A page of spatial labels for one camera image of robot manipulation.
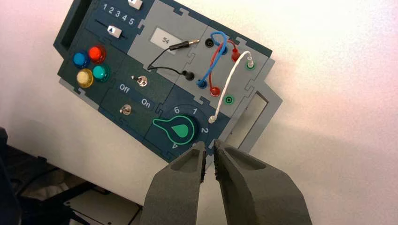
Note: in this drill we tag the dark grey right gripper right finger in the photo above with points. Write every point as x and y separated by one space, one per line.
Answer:
255 192

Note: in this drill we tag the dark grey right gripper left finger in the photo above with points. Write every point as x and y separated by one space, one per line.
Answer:
174 192

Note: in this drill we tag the white slider knob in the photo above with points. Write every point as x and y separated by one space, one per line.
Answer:
113 31
135 4

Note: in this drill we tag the green rotary selector knob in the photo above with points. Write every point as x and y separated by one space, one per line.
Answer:
180 130

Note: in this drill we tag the green banana socket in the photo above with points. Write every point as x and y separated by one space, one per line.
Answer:
229 100
250 65

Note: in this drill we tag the blue and grey task board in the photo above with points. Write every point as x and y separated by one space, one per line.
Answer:
161 90

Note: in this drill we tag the green dome push button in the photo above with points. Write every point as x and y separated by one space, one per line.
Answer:
100 73

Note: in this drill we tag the yellow dome push button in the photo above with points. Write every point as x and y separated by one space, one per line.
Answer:
84 78

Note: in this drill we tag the small display screen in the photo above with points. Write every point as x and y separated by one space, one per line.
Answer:
164 39

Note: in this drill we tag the black banana socket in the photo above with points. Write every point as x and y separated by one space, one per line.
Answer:
210 43

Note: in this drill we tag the red dome push button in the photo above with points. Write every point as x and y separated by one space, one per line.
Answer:
97 54

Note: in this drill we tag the blue dome push button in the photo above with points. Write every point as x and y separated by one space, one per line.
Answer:
81 59

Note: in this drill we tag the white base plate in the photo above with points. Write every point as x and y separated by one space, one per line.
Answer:
108 208

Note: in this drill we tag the metal toggle switch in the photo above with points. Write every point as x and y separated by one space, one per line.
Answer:
125 109
141 82

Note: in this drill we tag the black metal frame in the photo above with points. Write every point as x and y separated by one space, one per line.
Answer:
37 186

